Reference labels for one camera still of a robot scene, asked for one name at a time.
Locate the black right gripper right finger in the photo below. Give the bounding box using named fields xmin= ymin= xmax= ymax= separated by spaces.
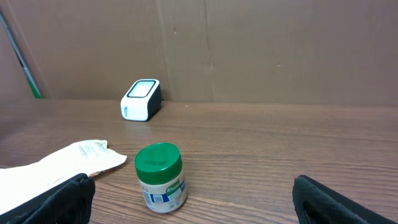
xmin=292 ymin=175 xmax=397 ymax=224

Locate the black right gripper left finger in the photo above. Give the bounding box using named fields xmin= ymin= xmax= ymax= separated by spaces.
xmin=1 ymin=173 xmax=96 ymax=224

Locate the beige food pouch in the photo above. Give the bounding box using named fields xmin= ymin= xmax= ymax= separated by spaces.
xmin=1 ymin=139 xmax=127 ymax=214

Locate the green lid jar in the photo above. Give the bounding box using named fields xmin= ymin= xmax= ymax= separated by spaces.
xmin=134 ymin=142 xmax=188 ymax=213

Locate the white barcode scanner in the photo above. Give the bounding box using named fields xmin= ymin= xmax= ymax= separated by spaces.
xmin=120 ymin=79 xmax=163 ymax=121

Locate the green white pole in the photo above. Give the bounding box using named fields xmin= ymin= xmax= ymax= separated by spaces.
xmin=1 ymin=14 xmax=42 ymax=99

